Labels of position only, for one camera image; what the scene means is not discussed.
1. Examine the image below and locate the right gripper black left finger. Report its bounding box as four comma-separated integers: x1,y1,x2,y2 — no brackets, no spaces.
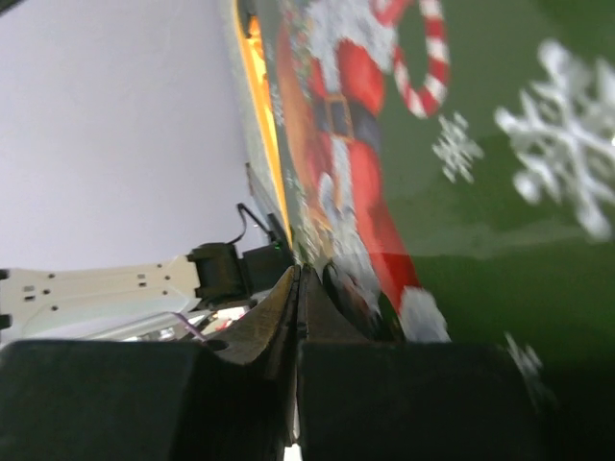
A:
1,266,301,460

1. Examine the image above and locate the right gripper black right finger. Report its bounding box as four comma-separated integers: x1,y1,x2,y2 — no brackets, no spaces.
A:
297,266,548,460

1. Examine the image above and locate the gold tin lid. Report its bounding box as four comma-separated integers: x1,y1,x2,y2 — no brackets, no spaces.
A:
254,1,614,460

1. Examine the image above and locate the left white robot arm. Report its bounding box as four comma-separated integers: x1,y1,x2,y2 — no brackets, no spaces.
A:
1,243,294,346

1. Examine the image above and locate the yellow plastic tray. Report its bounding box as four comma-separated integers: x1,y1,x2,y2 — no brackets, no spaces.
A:
231,1,292,241

